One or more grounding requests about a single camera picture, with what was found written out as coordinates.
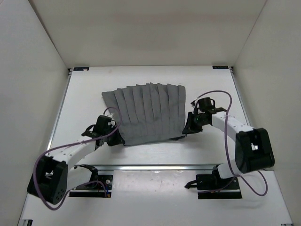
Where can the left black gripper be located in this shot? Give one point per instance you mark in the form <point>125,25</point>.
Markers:
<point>118,140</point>

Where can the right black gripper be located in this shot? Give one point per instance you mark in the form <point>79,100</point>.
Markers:
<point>190,127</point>

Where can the grey pleated skirt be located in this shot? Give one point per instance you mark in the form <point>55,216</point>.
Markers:
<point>148,113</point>

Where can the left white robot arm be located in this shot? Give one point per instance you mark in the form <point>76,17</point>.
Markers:
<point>57,171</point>

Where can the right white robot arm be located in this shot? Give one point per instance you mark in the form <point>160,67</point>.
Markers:
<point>253,150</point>

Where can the right blue corner label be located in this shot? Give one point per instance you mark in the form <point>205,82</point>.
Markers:
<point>220,67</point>

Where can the blue corner label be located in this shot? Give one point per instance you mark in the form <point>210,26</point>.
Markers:
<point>81,68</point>
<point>220,67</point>

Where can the left blue corner label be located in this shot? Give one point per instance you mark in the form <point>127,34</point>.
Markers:
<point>81,68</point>

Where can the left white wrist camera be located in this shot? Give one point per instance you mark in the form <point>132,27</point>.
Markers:
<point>112,122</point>

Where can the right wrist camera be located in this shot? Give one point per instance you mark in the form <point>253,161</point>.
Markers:
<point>195,104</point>

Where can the aluminium front rail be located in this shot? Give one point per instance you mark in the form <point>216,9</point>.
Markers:
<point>159,167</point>

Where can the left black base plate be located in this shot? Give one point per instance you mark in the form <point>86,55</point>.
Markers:
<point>98,186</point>

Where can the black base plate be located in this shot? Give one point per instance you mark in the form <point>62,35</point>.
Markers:
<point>98,186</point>
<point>212,187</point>

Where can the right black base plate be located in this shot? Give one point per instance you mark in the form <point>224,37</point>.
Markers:
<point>212,187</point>

